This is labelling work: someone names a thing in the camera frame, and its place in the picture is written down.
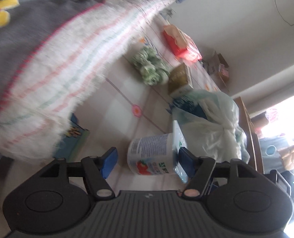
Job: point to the large cardboard box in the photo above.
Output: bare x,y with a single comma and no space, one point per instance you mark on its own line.
246,119

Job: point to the white fringed striped blanket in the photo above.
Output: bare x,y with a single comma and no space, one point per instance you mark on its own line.
75,54

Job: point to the translucent white plastic bag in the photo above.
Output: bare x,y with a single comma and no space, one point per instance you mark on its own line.
211,133

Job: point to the red wipes packet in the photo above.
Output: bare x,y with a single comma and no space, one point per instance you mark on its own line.
181,42

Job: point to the green white scrunchie cloth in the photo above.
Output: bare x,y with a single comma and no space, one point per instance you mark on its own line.
149,64

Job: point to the wall socket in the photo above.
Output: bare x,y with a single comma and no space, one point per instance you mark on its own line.
170,13

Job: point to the plaid teapot print mat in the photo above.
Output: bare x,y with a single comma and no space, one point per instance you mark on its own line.
127,104

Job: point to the blue picture book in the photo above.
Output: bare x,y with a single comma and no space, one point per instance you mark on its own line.
72,138

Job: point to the small open cardboard box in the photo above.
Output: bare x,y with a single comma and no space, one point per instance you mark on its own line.
220,64

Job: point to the gold brown box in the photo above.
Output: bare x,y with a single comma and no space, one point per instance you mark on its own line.
179,76

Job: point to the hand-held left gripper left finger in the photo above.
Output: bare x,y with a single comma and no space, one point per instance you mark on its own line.
108,162

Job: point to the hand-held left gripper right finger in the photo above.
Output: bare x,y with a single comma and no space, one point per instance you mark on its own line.
187,162

